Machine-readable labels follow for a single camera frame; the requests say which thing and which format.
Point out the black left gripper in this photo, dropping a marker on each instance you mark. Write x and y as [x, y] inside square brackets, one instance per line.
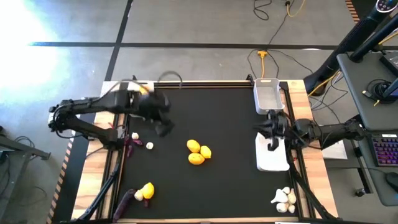
[152, 105]

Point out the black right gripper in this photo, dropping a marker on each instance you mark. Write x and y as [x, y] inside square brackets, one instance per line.
[276, 124]

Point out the white plastic basket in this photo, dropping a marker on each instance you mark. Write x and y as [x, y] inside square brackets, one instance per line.
[272, 160]

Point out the short purple sweet potato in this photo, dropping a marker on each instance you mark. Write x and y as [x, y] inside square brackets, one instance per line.
[137, 142]

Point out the light grey plastic basket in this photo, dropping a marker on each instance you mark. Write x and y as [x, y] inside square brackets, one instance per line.
[267, 99]

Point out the large pointed white garlic bulb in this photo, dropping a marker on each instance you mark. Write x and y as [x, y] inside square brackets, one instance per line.
[280, 196]

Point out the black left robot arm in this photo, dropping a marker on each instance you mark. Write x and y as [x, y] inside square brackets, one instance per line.
[87, 128]

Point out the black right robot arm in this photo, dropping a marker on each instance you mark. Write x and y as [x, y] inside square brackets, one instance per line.
[329, 132]

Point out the cream plastic basket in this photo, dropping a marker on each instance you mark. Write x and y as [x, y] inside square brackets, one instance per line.
[150, 84]

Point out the black table mat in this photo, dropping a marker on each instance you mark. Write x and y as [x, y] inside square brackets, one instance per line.
[224, 186]

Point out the white paper sheet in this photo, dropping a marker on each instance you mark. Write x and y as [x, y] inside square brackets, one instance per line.
[337, 152]

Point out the long purple sweet potato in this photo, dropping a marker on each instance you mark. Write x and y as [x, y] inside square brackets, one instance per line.
[123, 203]

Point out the black floor mat striped edge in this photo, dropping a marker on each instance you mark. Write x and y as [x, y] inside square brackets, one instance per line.
[74, 161]
[353, 9]

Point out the grey desk surface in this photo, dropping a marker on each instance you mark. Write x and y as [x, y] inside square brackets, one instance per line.
[377, 186]
[357, 93]

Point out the black desk leg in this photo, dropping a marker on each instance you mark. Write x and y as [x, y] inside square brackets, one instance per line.
[363, 174]

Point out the black caster wheel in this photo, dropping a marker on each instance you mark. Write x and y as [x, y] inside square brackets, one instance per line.
[360, 192]

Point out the backlit black keyboard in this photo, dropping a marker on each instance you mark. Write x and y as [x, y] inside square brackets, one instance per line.
[385, 151]

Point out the black padded stand pole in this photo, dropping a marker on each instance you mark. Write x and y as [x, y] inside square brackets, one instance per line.
[348, 40]

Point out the black computer mouse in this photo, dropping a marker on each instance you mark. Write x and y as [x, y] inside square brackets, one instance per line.
[393, 182]

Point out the grey metal stand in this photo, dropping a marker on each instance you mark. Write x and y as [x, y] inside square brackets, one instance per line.
[25, 148]

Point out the black slim pole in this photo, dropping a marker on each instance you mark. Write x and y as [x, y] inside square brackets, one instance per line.
[373, 40]

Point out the black flat device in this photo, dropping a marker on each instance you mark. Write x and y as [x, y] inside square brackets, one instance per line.
[391, 62]

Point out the black aluminium rig frame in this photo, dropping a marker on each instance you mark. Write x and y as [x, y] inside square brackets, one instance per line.
[202, 84]

